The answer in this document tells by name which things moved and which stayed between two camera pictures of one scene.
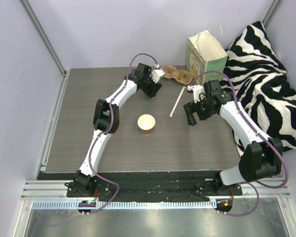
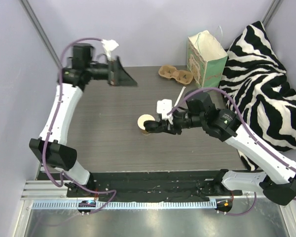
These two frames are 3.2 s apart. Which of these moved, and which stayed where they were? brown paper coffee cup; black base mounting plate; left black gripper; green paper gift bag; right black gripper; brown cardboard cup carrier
Moved: left black gripper; right black gripper
Stayed: brown paper coffee cup; brown cardboard cup carrier; green paper gift bag; black base mounting plate
